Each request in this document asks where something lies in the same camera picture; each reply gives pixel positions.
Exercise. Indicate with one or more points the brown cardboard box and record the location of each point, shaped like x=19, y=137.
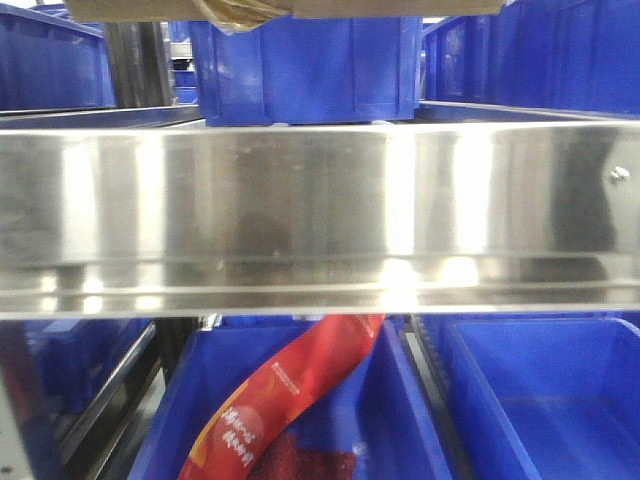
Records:
x=134, y=10

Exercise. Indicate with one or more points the stainless steel shelf edge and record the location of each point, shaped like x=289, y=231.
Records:
x=349, y=219

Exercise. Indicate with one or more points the blue bin upper centre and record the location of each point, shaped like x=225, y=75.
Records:
x=301, y=71

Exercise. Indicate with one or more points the blue bin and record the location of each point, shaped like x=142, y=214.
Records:
x=562, y=55
x=52, y=63
x=544, y=398
x=377, y=415
x=301, y=71
x=74, y=357

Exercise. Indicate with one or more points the blue bin lower centre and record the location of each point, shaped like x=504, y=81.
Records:
x=377, y=415

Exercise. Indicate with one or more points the red snack packet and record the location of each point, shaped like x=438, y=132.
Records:
x=286, y=385

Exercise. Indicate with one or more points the crumpled yellowish packing tape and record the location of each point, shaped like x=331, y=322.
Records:
x=239, y=16

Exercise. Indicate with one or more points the blue bin lower left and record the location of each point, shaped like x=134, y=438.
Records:
x=74, y=357

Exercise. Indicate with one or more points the blue bin lower right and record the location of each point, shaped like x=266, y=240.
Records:
x=544, y=398

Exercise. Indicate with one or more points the blue bin upper right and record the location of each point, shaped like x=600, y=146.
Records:
x=562, y=55

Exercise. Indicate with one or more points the blue bin upper left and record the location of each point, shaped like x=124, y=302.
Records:
x=52, y=63

